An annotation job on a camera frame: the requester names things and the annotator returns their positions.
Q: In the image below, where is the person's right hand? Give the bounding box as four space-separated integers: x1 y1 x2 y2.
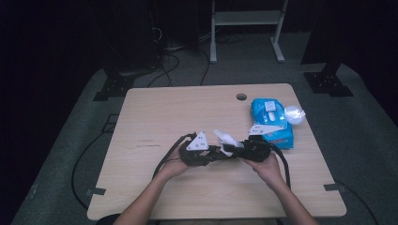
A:
243 154 284 189

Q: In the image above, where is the right hand-held gripper cable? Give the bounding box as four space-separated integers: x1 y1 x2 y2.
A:
269 143 292 190

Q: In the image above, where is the thin black floor cable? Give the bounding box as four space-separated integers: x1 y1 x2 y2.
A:
334 179 380 225

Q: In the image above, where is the blue wet wipes pack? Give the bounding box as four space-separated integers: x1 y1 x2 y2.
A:
250 97 306 150

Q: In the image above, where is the grey tape strip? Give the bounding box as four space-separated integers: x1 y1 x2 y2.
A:
323 183 347 192
85 187 107 197

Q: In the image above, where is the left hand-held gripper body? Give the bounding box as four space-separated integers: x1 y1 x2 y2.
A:
178 130 209 167

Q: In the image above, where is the black stand base plate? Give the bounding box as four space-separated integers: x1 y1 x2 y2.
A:
92 73 136 102
303 60 355 98

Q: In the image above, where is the straight black floor cable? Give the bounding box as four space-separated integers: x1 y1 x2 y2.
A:
199 48 211 86

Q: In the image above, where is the person's left hand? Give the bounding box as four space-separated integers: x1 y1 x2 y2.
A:
158 148 189 182

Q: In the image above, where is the hand-held gripper cable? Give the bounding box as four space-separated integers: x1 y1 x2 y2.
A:
152 132 197 180
269 143 292 190

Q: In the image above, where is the left hand-held gripper cable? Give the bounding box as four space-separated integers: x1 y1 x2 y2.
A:
152 132 197 180

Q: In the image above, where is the white metal stand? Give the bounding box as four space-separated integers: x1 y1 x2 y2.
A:
209 0 289 64

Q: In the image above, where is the long black floor cable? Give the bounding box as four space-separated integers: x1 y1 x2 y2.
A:
70 130 111 210

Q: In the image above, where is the looped black floor cable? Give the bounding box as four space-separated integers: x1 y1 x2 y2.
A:
146 51 181 88

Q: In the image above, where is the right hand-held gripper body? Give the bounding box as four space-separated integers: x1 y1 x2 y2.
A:
245 125 287 163

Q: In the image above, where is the dark equipment cabinet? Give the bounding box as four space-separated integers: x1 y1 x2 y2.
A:
102 0 165 73

